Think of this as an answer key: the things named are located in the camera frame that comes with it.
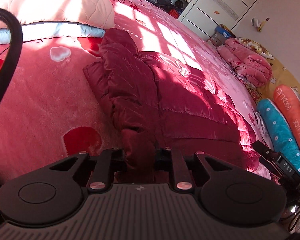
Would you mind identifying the pink heart-pattern bed blanket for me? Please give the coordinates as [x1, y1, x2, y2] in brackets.
[0, 0, 270, 183]

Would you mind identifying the dark clothes pile lower shelf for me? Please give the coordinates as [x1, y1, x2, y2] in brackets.
[146, 0, 184, 19]

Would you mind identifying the pink quilted folded garment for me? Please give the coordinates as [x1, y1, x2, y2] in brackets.
[0, 0, 115, 29]

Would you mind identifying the teal flower pillow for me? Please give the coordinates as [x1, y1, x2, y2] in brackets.
[256, 99, 300, 173]

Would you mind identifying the wall-mounted lamp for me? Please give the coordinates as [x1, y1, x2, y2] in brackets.
[251, 17, 270, 32]

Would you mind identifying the thin black cable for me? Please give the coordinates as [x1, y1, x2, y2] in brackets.
[285, 197, 300, 233]

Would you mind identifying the light blue folded garment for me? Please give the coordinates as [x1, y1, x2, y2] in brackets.
[0, 22, 106, 45]

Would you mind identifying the floral pillow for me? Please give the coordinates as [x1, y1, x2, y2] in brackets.
[235, 37, 275, 60]

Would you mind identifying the folded pink quilt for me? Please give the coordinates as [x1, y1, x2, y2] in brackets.
[217, 38, 272, 88]

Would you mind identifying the blue shoe box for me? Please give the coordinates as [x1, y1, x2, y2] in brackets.
[215, 26, 231, 38]

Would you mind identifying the yellow headboard cover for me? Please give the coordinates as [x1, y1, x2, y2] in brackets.
[257, 59, 300, 99]

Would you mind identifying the grey shoe boxes stack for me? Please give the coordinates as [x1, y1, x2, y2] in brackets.
[210, 31, 227, 47]

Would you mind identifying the orange good luck pillow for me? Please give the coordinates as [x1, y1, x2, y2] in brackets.
[273, 85, 300, 148]

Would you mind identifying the black flexible hose cable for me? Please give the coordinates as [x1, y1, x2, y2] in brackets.
[0, 7, 24, 124]

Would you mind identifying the red puffer down jacket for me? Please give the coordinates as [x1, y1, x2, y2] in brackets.
[83, 28, 259, 183]

